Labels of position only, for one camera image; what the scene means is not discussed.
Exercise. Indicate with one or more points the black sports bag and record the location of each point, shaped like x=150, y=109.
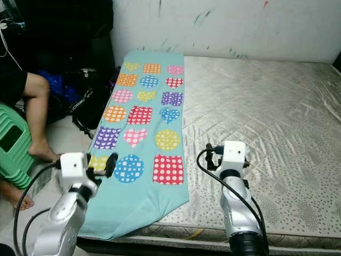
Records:
x=93, y=101

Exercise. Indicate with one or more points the black tufted headboard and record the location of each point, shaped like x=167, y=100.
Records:
x=337, y=61

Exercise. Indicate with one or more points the green plastic stool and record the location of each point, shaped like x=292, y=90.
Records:
x=13, y=144

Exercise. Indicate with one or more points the quilted grey mattress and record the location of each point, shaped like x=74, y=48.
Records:
x=261, y=117

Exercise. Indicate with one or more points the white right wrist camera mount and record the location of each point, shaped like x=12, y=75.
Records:
x=233, y=154

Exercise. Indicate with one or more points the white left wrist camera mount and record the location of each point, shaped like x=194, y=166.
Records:
x=73, y=166

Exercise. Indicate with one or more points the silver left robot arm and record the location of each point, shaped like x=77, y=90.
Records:
x=66, y=229

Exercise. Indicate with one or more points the blue plastic bag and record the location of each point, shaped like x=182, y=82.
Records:
x=61, y=85

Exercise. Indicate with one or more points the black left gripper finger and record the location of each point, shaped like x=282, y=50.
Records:
x=111, y=164

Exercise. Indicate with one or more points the teal patchwork polka dot blanket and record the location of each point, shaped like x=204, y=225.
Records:
x=138, y=202

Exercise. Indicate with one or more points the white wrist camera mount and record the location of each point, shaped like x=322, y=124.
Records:
x=73, y=166
x=233, y=154

